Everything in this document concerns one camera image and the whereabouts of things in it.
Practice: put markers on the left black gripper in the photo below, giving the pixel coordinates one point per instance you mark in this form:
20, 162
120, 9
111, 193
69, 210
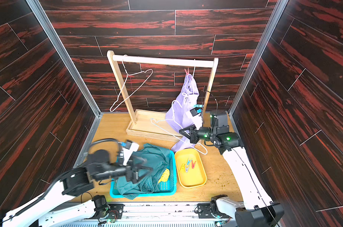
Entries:
131, 176

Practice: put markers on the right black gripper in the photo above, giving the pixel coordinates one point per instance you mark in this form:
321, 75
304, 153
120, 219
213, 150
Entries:
193, 135

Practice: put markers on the lilac shorts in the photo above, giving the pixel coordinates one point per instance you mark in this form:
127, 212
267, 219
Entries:
178, 116

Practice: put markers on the yellow clothespin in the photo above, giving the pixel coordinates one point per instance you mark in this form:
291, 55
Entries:
183, 168

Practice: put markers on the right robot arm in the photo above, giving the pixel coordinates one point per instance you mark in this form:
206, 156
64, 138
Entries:
257, 208

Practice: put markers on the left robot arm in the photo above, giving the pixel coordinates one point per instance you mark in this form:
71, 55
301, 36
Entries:
70, 184

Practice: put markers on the wooden clothes rack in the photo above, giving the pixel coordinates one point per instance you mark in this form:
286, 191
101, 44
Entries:
149, 124

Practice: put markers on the turquoise plastic basket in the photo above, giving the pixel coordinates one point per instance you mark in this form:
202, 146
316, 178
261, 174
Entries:
167, 188

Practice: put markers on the yellow plastic tray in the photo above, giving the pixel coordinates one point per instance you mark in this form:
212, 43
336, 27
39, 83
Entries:
195, 177

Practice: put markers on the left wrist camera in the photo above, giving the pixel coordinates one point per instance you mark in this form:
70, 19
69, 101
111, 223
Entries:
127, 149

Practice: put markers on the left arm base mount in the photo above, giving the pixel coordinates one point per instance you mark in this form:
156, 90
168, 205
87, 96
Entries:
114, 211

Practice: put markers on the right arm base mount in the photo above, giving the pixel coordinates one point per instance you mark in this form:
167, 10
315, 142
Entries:
206, 210

